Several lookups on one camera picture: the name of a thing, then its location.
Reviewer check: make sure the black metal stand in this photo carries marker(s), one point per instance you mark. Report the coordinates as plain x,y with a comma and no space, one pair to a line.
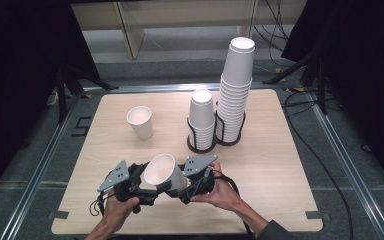
320,86
61,93

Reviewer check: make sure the light wooden furniture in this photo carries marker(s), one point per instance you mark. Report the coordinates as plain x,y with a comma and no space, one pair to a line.
131,33

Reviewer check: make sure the person's right hand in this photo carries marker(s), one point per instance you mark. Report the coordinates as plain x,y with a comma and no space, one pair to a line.
223,193

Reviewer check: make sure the white paper cup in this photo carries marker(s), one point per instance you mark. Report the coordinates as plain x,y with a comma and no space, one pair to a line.
141,125
163,171

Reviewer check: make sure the person's left hand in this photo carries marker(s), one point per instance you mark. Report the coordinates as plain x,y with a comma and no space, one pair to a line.
118,213

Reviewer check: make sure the tall stack of white cups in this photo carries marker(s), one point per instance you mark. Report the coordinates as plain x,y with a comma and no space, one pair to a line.
235,96

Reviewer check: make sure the dark curtain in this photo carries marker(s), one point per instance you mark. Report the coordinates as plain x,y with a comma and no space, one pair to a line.
363,66
23,83

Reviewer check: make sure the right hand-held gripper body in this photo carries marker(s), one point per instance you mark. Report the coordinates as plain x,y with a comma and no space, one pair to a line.
198,165

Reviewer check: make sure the metal floor rail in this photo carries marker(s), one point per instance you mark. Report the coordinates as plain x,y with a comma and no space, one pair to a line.
353,173
36,173

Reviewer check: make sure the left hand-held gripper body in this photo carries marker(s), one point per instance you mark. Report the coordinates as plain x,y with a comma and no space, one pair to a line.
116,176

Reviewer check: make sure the short stack of white cups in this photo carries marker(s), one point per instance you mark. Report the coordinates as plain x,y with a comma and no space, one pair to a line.
201,113

